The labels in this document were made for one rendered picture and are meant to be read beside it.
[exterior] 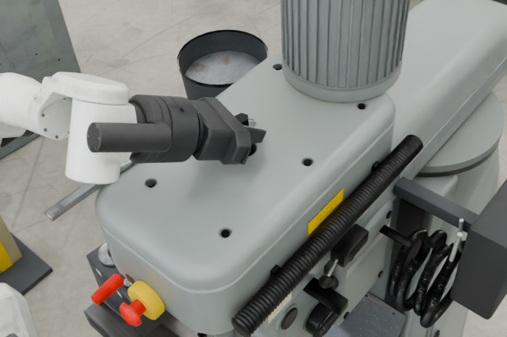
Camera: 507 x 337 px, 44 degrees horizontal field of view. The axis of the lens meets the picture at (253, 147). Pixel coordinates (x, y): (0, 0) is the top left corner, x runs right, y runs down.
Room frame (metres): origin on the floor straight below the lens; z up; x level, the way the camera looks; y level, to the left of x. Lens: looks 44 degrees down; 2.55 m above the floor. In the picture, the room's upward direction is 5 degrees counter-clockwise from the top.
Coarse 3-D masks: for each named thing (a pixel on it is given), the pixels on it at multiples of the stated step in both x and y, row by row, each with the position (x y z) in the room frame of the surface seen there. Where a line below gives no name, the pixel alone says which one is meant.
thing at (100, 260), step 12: (96, 252) 1.09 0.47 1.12; (108, 252) 1.08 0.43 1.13; (96, 264) 1.05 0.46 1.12; (108, 264) 1.04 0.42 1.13; (96, 276) 1.07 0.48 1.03; (108, 276) 1.01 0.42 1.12; (120, 288) 0.97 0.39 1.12; (120, 300) 0.97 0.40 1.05; (168, 312) 0.98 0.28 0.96; (144, 324) 0.93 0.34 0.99; (156, 324) 0.95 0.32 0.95; (144, 336) 0.92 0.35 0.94
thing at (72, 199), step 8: (128, 160) 0.66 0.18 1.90; (88, 184) 0.62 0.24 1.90; (96, 184) 0.62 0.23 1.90; (104, 184) 0.62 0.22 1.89; (72, 192) 0.61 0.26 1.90; (80, 192) 0.60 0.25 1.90; (88, 192) 0.60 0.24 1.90; (64, 200) 0.59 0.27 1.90; (72, 200) 0.59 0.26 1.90; (80, 200) 0.59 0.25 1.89; (48, 208) 0.58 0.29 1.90; (56, 208) 0.58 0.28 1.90; (64, 208) 0.58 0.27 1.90; (48, 216) 0.57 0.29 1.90; (56, 216) 0.57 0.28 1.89
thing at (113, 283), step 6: (114, 276) 0.59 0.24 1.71; (120, 276) 0.59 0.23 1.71; (108, 282) 0.58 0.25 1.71; (114, 282) 0.58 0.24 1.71; (120, 282) 0.58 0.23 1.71; (102, 288) 0.57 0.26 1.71; (108, 288) 0.57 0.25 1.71; (114, 288) 0.57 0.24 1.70; (96, 294) 0.56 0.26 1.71; (102, 294) 0.56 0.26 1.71; (108, 294) 0.56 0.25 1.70; (96, 300) 0.55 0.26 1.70; (102, 300) 0.55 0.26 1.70
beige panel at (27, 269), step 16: (0, 224) 1.92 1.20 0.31; (0, 240) 1.89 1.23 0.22; (16, 240) 2.04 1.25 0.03; (0, 256) 1.86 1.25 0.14; (16, 256) 1.91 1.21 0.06; (32, 256) 1.93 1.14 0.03; (0, 272) 1.84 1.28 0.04; (16, 272) 1.84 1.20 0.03; (32, 272) 1.83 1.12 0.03; (48, 272) 1.83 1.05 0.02; (16, 288) 1.75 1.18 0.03
